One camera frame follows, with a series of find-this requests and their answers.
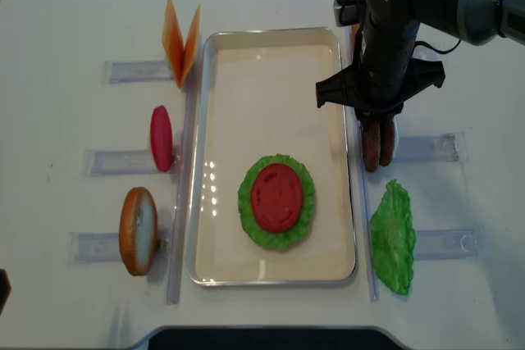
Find green lettuce leaf standing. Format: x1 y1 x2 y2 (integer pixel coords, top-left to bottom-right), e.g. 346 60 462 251
370 180 416 296

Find green lettuce leaf on tray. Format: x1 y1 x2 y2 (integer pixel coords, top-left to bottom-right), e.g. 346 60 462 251
237 154 316 251

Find black left robot part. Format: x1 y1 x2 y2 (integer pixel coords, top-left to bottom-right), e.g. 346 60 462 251
0 269 11 313

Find clear acrylic rack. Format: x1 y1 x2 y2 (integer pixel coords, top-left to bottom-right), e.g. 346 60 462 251
346 11 488 302
67 44 203 304

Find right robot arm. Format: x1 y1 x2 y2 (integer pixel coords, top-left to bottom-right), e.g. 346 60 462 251
316 0 524 122

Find black camera cable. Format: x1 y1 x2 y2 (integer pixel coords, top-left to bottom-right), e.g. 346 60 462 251
413 37 463 60

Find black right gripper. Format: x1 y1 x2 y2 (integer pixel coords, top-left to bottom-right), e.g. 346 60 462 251
315 5 446 130

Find silver metal baking tray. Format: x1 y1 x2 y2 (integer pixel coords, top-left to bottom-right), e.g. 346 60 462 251
185 28 356 286

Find orange cheese slice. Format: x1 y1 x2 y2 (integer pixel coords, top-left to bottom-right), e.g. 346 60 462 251
162 0 185 88
180 6 200 84

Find dark base bottom edge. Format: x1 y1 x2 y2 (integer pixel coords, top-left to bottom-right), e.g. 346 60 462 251
148 327 404 350

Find clear acrylic left rack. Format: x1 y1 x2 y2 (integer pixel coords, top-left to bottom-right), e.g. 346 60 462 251
67 44 203 304

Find left orange cheese slice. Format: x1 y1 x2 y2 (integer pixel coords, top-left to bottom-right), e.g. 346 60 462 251
162 0 185 88

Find red tomato slice standing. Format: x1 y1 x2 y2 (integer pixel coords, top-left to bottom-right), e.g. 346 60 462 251
149 106 173 172

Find thin brown meat patty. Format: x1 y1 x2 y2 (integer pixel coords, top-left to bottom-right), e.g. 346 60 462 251
361 120 381 173

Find red tomato slice on tray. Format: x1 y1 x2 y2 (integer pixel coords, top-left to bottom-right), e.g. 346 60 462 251
250 163 304 233

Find bread bun slice left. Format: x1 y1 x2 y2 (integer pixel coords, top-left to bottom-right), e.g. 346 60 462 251
119 187 158 276

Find dark brown meat patty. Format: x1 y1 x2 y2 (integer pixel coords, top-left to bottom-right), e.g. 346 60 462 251
379 116 397 166

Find right orange cheese slice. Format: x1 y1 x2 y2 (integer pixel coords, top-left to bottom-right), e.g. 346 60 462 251
180 6 200 84

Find clear acrylic right rack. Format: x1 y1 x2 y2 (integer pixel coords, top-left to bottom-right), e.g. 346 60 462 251
346 11 488 302

